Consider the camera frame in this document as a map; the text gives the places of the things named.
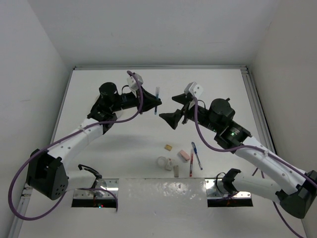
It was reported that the grey staple box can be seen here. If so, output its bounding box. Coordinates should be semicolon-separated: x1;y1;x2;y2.
174;166;179;178

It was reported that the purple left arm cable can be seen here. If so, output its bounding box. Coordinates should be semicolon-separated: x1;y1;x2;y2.
8;70;144;221

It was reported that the clear tape roll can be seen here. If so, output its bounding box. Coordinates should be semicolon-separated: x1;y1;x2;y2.
157;156;167;168

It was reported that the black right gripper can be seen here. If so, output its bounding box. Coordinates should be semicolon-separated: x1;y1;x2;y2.
159;93;219;133

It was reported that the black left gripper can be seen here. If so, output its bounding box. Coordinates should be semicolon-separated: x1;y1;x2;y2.
110;85;161;114

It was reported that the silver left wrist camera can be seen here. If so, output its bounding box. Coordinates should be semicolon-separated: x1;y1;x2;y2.
127;73;144;93

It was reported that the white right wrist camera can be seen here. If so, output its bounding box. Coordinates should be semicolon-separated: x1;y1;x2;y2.
184;82;204;100

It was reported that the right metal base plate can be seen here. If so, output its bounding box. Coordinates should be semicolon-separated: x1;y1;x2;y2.
205;177;252;200

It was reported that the white correction tape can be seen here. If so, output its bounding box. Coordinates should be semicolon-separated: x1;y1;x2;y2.
164;158;173;171

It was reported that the teal blue pen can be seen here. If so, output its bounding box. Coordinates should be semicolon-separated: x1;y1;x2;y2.
154;87;160;115

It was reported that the blue ballpoint pen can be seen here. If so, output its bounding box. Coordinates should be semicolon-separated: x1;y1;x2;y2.
191;142;203;170

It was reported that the metal base plate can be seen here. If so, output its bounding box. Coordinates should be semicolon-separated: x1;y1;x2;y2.
73;178;119;199
205;177;252;200

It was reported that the yellow eraser block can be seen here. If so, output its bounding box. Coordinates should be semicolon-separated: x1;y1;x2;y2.
165;144;172;151

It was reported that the pink stapler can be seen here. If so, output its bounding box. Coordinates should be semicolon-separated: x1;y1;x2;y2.
178;150;191;162

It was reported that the red pen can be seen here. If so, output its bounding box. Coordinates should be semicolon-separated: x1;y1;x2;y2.
189;148;194;177

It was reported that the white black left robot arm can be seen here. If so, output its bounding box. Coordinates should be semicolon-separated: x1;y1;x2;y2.
26;82;161;200

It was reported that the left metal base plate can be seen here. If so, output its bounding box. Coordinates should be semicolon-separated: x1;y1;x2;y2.
73;178;119;199

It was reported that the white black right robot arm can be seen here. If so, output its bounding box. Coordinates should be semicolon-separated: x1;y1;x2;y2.
159;94;317;219

